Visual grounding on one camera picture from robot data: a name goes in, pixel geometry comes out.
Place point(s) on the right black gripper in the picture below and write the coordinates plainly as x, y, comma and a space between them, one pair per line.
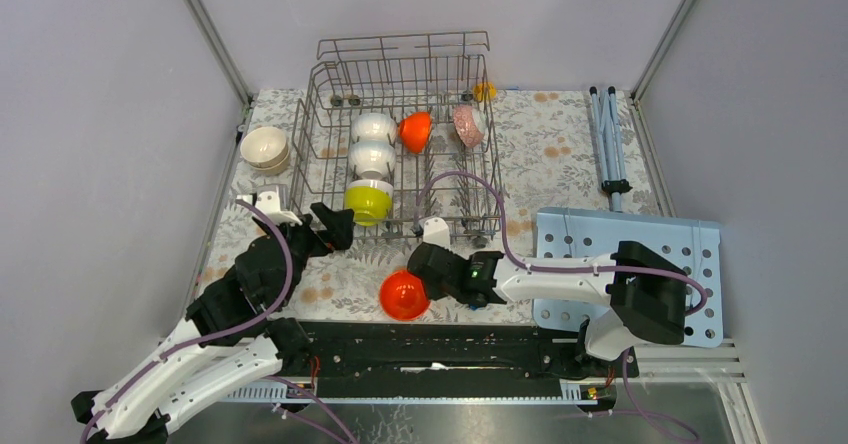
434, 293

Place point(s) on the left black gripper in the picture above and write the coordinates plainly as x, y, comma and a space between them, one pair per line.
337, 235

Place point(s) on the orange bowl front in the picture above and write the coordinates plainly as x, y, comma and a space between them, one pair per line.
402, 296

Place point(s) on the orange bowl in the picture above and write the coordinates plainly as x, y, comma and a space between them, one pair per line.
414, 131
402, 296

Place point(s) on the plain beige bowl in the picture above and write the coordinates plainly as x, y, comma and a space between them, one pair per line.
273, 170

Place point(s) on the beige bowl with leaf pattern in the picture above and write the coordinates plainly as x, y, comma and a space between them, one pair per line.
264, 147

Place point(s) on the pink patterned bowl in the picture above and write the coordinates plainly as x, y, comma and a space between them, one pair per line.
469, 125

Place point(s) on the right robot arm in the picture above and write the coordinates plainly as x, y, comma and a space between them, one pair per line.
644, 294

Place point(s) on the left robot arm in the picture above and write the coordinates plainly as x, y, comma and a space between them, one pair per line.
228, 336

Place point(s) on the yellow-green bowl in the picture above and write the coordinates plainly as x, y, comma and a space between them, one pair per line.
370, 200

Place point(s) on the white ribbed bowl middle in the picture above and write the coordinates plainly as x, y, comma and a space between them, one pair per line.
369, 159

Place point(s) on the white ribbed bowl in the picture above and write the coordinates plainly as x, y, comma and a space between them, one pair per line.
374, 127
369, 159

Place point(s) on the white ribbed bowl rear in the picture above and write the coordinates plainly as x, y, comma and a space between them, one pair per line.
374, 127

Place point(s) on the orange bowl rear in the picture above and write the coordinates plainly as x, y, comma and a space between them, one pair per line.
414, 131

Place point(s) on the floral patterned table mat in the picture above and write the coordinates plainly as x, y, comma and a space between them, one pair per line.
547, 159

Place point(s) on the yellow rubber duck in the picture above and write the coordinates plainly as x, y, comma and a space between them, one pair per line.
484, 91

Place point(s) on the blue folded metal stand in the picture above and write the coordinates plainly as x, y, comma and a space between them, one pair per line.
613, 177

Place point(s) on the light blue perforated board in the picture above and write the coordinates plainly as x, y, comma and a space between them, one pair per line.
691, 245

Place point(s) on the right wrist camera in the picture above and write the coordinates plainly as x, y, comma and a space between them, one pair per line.
433, 230

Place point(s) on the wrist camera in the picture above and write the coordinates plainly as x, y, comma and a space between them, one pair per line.
272, 200
433, 230

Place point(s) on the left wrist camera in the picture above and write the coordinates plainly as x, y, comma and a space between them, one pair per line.
272, 200

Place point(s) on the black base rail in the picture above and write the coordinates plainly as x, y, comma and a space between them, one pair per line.
381, 362

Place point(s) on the grey wire dish rack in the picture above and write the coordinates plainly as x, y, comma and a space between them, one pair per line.
398, 75

